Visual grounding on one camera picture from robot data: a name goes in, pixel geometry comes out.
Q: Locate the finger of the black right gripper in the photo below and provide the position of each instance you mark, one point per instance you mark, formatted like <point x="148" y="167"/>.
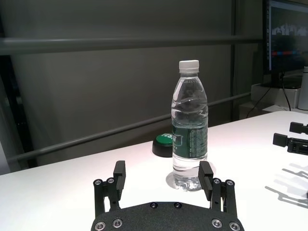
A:
<point x="299" y="127"/>
<point x="291" y="143"/>

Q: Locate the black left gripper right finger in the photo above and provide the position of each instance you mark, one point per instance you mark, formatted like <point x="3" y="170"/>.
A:
<point x="216" y="192"/>

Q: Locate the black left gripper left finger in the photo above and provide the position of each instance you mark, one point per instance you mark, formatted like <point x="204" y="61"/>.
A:
<point x="109" y="192"/>

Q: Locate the clear water bottle green label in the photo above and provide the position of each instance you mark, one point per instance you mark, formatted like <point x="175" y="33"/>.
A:
<point x="189" y="134"/>

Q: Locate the white thermos flask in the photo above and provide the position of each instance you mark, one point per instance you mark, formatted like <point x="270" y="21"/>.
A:
<point x="303" y="91"/>

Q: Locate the white box under monitor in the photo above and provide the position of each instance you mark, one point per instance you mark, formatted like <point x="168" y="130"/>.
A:
<point x="274" y="96"/>

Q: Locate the green YES button black base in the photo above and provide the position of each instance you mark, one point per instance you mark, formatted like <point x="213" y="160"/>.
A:
<point x="162" y="146"/>

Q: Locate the black computer monitor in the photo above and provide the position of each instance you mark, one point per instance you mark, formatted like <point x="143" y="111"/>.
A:
<point x="288" y="36"/>

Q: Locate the low grey wall rail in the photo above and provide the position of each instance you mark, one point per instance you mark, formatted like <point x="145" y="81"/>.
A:
<point x="96" y="136"/>

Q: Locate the grey vertical wall post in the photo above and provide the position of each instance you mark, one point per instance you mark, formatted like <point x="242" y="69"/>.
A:
<point x="234" y="60"/>

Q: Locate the black vertical wall post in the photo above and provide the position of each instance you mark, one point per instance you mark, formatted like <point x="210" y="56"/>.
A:
<point x="16" y="115"/>

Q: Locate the high grey wall rail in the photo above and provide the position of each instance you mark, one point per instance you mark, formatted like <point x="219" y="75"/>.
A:
<point x="120" y="45"/>

